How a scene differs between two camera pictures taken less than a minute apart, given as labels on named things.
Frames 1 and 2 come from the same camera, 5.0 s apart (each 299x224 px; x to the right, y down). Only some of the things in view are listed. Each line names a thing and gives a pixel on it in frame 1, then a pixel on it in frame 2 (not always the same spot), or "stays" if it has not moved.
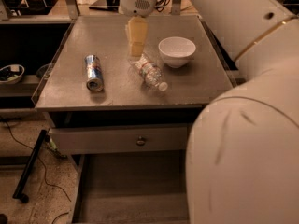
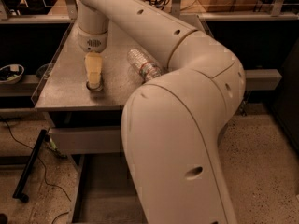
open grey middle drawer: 131,188 stays
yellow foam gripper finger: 137,28 → 93,62
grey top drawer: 119,139 stays
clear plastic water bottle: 149,70 stays
